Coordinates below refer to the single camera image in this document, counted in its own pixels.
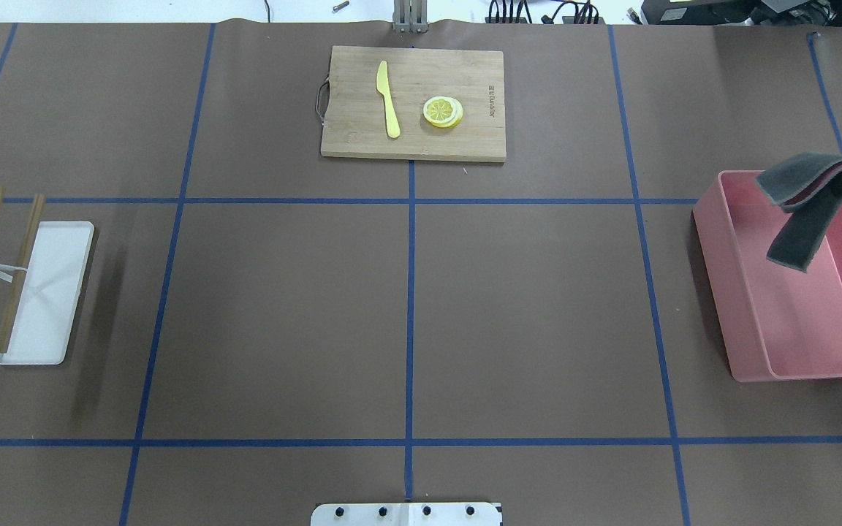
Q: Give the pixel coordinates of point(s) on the grey microfibre cloth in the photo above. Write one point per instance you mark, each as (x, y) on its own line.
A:
(807, 188)

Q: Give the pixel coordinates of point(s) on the pink plastic bin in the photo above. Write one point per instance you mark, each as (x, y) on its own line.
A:
(778, 324)

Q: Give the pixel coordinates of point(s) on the yellow lemon slice toy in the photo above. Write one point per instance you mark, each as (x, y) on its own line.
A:
(443, 112)

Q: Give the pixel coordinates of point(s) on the yellow plastic knife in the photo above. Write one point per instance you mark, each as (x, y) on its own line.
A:
(392, 126)

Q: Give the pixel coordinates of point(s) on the bamboo cutting board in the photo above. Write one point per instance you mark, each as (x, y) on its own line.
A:
(353, 124)

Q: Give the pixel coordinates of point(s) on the white metal mounting plate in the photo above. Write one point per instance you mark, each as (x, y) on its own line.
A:
(408, 513)

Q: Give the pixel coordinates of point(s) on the white rectangular tray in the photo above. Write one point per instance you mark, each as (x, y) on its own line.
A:
(48, 302)

